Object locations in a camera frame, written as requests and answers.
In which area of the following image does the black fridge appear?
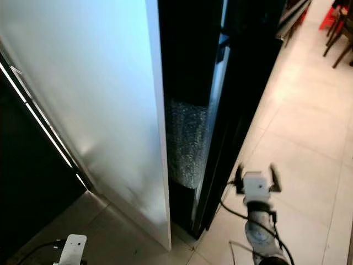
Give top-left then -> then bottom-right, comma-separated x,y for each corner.
157,0 -> 287,239

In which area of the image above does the bubble wrap sheet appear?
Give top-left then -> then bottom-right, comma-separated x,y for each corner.
168,98 -> 210,189

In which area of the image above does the glossy black cabinet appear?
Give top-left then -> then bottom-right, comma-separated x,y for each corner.
0,52 -> 89,265

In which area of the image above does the white side panel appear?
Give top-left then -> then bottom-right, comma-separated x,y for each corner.
0,0 -> 172,250

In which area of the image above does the red plastic stool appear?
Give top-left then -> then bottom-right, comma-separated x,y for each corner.
319,3 -> 341,29

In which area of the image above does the dark wooden chair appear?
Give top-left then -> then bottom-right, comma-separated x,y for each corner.
323,0 -> 353,70

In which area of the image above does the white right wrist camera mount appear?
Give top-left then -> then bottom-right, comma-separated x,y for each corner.
244,172 -> 271,206

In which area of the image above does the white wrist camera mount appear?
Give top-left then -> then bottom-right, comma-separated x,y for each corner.
244,172 -> 271,206
60,234 -> 88,265

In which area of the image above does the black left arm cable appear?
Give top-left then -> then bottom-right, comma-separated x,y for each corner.
14,239 -> 68,265

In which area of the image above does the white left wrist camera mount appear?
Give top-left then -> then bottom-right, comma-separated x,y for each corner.
60,234 -> 88,265

